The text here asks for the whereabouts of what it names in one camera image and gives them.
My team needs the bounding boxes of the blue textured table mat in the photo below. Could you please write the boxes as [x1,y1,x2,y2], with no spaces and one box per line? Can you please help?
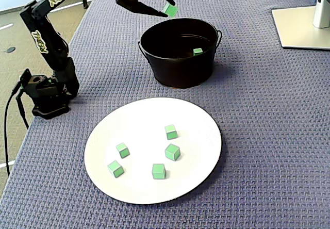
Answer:
[0,0,330,229]

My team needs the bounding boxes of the monitor stand base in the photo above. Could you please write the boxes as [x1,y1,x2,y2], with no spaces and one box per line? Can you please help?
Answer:
[271,0,330,51]

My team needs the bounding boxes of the white round plate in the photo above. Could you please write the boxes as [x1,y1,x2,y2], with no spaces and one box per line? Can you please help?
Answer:
[84,97,223,205]

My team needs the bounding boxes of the black metal bucket container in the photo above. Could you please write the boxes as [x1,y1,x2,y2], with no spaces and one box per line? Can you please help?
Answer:
[137,17,223,89]

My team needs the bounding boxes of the black cable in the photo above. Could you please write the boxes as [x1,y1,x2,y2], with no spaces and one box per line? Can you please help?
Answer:
[3,80,25,177]
[15,91,30,130]

